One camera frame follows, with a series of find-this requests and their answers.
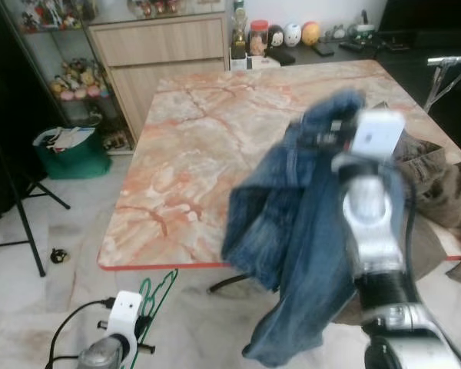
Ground green plastic hanger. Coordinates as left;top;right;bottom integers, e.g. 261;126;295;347
131;269;179;358

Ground blue denim jeans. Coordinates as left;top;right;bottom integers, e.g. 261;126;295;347
221;88;416;368

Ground black white round plush toy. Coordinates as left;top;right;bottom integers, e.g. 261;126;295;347
267;25;285;48

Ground red lidded jar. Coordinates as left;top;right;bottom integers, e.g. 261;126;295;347
248;19;270;56

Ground marble table with red edge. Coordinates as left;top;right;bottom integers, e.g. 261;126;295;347
98;59;461;271

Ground brown trousers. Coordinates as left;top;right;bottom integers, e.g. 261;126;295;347
369;104;461;289

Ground silver metal clothes rack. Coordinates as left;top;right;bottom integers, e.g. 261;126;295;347
426;54;461;116

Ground black tripod stand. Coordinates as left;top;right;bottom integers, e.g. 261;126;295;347
0;115;71;278

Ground green basket with papers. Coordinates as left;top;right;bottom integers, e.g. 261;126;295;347
33;125;112;180

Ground light wooden cabinet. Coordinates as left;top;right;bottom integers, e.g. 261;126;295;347
87;12;231;139

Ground glass display shelf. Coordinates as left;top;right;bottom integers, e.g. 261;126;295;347
0;0;135;151

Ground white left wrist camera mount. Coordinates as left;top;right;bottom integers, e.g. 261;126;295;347
106;291;144;362

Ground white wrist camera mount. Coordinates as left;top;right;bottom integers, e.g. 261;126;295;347
106;291;144;362
352;109;406;162

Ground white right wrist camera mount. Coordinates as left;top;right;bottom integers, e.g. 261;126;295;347
352;109;406;162

